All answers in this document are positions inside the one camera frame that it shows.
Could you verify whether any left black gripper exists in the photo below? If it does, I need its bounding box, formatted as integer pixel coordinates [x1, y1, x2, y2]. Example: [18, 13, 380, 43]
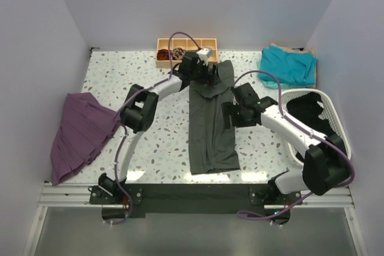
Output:
[190, 60, 221, 87]

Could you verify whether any dark grey t shirt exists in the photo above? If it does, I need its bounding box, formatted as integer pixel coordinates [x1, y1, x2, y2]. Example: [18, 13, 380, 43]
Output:
[188, 60, 240, 174]

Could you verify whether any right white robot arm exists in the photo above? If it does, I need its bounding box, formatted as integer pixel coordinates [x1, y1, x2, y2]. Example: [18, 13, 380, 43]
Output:
[221, 83, 355, 204]

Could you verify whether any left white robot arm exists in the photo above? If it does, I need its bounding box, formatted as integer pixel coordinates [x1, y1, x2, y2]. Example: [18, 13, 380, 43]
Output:
[98, 47, 220, 203]

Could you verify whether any grey pink fabric item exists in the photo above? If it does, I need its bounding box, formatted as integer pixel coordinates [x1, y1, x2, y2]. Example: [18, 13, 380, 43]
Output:
[172, 47, 187, 60]

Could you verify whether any wooden compartment box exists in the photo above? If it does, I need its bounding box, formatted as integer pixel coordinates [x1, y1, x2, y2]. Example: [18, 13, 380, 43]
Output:
[155, 38, 220, 70]

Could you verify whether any red black fabric item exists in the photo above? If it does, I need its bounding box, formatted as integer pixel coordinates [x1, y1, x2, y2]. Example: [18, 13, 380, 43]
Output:
[157, 49, 172, 61]

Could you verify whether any teal t shirt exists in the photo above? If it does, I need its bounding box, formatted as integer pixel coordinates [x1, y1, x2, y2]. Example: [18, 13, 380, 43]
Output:
[257, 45, 317, 88]

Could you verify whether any black t shirt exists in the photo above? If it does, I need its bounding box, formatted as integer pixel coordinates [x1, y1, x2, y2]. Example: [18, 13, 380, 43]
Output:
[286, 92, 336, 137]

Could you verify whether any white laundry basket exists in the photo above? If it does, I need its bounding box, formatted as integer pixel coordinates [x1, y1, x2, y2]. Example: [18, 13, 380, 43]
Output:
[280, 88, 352, 168]

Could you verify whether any purple t shirt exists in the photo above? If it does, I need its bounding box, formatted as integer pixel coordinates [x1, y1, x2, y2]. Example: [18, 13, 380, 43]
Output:
[50, 92, 117, 186]

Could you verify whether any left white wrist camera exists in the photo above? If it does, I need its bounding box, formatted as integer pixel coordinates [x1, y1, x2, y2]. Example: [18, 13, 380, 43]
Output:
[197, 47, 213, 63]

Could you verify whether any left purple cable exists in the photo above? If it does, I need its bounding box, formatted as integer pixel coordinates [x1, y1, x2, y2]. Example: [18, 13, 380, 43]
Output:
[113, 31, 205, 225]

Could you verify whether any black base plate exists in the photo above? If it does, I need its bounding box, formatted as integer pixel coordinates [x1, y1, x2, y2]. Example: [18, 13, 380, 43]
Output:
[88, 183, 303, 225]

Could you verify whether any aluminium rail frame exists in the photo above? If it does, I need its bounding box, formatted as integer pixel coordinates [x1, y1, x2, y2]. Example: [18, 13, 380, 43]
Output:
[38, 183, 355, 208]

